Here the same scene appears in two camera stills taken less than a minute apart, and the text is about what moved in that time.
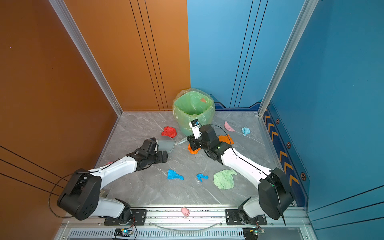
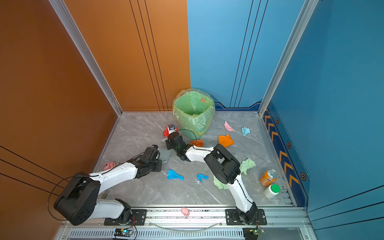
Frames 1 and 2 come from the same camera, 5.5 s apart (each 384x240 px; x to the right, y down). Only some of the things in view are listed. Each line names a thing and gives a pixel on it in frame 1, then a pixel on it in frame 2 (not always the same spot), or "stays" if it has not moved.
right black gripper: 192,142 to 168,143
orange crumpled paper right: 225,138 stays
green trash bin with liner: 191,104 stays
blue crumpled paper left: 172,174 stays
